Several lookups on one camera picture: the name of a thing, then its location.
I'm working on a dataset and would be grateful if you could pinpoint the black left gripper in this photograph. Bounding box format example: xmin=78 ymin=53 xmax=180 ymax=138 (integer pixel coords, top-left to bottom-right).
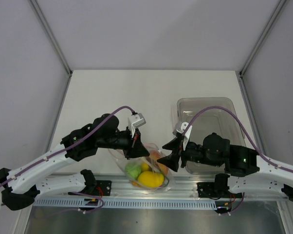
xmin=97 ymin=125 xmax=150 ymax=160

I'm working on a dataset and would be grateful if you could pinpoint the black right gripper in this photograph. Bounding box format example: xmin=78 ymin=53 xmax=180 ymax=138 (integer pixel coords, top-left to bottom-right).
xmin=157 ymin=136 xmax=221 ymax=172

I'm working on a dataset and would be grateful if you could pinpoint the yellow toy corn cob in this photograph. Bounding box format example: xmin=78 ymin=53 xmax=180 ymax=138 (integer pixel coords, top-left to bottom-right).
xmin=141 ymin=163 xmax=150 ymax=172

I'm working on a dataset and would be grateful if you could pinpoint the green toy custard apple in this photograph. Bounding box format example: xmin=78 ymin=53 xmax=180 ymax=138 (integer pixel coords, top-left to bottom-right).
xmin=125 ymin=162 xmax=142 ymax=180

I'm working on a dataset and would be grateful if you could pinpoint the clear pink zip top bag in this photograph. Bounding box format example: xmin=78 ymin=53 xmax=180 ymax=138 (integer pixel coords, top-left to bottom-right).
xmin=109 ymin=143 xmax=176 ymax=192

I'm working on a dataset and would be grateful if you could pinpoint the yellow toy mango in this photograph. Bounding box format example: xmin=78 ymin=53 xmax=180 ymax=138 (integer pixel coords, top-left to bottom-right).
xmin=137 ymin=171 xmax=165 ymax=188

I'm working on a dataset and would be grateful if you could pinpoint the orange toy croissant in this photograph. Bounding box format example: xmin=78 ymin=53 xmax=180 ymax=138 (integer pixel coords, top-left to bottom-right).
xmin=131 ymin=181 xmax=141 ymax=187

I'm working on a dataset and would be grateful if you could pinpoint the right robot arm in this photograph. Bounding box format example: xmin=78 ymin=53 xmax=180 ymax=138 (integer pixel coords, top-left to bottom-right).
xmin=158 ymin=133 xmax=293 ymax=202

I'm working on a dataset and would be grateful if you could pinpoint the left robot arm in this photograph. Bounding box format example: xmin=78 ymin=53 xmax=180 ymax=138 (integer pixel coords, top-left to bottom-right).
xmin=0 ymin=113 xmax=149 ymax=211

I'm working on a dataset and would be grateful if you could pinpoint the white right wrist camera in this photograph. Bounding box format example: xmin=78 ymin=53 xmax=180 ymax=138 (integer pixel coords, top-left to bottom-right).
xmin=173 ymin=121 xmax=192 ymax=150

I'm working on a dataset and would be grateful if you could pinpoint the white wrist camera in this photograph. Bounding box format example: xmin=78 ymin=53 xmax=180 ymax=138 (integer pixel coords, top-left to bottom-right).
xmin=173 ymin=121 xmax=192 ymax=150
xmin=128 ymin=113 xmax=146 ymax=138

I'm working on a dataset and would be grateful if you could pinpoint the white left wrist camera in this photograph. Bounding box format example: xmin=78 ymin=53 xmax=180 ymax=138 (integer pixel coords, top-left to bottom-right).
xmin=128 ymin=113 xmax=146 ymax=138

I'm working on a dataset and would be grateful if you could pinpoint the aluminium front rail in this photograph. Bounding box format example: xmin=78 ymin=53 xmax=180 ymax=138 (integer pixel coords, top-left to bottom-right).
xmin=30 ymin=170 xmax=286 ymax=200

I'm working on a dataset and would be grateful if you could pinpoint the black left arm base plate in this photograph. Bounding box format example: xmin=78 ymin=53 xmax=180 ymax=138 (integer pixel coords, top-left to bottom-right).
xmin=92 ymin=180 xmax=112 ymax=197

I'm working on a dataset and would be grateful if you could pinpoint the white slotted cable duct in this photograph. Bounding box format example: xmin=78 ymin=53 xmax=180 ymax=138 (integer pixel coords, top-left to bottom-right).
xmin=34 ymin=197 xmax=217 ymax=210

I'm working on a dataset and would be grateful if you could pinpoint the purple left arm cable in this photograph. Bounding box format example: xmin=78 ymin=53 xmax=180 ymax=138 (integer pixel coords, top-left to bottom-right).
xmin=0 ymin=106 xmax=135 ymax=195

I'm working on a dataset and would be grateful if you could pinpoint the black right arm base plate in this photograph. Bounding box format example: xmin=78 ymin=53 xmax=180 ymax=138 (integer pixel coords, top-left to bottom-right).
xmin=197 ymin=182 xmax=242 ymax=200

